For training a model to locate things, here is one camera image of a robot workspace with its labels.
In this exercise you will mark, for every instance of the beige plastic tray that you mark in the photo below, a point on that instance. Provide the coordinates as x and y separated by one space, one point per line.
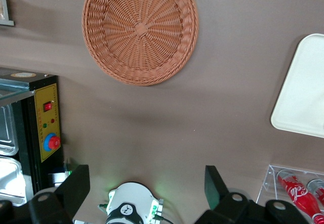
301 90

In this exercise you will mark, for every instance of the metal edged snack tray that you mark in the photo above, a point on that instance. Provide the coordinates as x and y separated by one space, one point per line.
10 21

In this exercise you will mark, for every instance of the large brown wicker basket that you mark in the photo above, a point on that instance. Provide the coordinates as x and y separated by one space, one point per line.
140 29

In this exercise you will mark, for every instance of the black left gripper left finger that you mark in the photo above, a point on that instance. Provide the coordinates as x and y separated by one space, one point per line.
68 188

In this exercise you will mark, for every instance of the grey box with green light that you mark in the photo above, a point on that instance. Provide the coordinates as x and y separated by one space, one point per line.
60 177

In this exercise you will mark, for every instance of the steel warmer pan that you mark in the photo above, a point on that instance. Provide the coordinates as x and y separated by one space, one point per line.
7 130
10 181

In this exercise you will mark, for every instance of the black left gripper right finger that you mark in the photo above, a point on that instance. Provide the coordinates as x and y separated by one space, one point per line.
227 206

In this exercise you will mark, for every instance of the black food warmer cabinet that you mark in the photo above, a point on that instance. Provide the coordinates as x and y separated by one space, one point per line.
48 133

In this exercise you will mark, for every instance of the clear acrylic bottle rack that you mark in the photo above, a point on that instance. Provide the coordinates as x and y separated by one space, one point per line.
270 178

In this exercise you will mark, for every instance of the red cola bottle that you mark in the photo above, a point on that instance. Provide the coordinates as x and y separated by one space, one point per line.
298 196
316 187

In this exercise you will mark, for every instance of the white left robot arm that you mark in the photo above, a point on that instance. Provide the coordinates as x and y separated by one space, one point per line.
131 196

